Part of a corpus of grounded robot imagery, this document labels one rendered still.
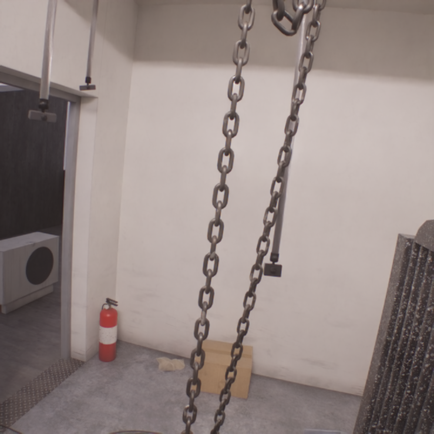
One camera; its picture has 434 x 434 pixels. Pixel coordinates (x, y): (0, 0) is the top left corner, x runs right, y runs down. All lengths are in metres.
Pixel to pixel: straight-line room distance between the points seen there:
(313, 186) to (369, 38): 1.12
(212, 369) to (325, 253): 1.19
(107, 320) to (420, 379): 2.55
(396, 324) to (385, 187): 2.05
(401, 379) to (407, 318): 0.09
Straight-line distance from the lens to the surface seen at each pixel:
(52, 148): 7.52
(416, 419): 0.58
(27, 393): 2.84
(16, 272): 3.90
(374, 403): 0.72
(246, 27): 0.37
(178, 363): 3.03
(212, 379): 2.72
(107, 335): 2.94
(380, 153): 2.61
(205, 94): 2.73
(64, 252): 2.76
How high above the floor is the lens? 1.70
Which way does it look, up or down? 8 degrees down
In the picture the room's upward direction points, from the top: 7 degrees clockwise
